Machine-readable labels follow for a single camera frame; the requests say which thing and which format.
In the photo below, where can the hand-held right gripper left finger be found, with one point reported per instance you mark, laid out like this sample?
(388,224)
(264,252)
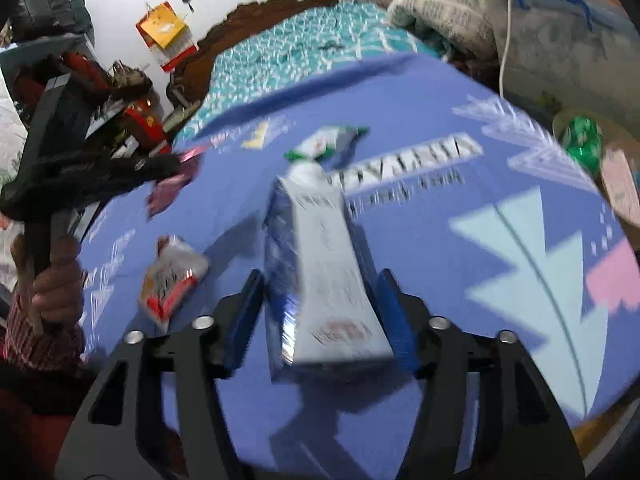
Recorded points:
(245,320)

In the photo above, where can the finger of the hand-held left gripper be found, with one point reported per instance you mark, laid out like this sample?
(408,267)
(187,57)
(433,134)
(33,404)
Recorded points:
(125,172)

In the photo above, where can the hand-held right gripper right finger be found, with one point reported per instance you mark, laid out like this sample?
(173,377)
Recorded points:
(400,320)

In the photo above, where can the crushed green can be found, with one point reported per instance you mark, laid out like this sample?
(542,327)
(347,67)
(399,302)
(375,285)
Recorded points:
(582,142)

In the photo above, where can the beige waste bin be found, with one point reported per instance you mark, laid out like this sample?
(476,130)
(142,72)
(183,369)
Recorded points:
(612,132)

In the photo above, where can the person's left forearm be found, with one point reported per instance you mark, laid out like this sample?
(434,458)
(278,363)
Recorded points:
(40,340)

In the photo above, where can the person's left hand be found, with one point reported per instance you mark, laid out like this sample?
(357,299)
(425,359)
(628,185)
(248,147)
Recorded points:
(55,280)

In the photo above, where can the pink glitter wrapper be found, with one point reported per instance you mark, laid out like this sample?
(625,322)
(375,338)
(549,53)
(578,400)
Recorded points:
(167,192)

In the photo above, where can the red gift bag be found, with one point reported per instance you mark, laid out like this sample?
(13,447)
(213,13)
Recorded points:
(145,122)

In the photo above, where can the grey storage shelf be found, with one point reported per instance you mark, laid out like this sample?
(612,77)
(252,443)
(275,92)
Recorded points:
(105,120)

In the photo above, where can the small pink wrapper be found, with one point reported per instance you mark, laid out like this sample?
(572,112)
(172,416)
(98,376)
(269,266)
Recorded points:
(192,155)

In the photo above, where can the blue printed tablecloth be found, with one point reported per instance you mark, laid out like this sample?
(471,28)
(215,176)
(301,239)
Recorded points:
(450,260)

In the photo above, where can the crumpled white red wrapper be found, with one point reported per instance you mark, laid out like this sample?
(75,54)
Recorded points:
(170,280)

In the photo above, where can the camouflage handbag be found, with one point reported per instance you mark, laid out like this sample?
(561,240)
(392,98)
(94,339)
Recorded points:
(130,77)

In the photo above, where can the carved wooden headboard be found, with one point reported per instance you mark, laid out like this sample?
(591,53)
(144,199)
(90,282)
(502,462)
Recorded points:
(240,20)

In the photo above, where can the green white wrapper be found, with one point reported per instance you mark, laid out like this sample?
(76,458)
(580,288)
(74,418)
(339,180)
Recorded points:
(320,142)

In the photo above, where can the bed with teal duvet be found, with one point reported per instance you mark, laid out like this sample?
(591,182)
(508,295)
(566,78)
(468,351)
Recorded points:
(300,45)

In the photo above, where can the clear plastic storage box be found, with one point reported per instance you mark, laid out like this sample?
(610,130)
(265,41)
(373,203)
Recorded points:
(550,50)

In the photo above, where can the beige patterned blanket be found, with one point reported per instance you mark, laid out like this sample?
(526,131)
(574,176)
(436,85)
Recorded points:
(440,10)

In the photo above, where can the red yellow wall calendar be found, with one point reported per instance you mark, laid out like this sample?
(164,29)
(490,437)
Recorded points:
(162,30)

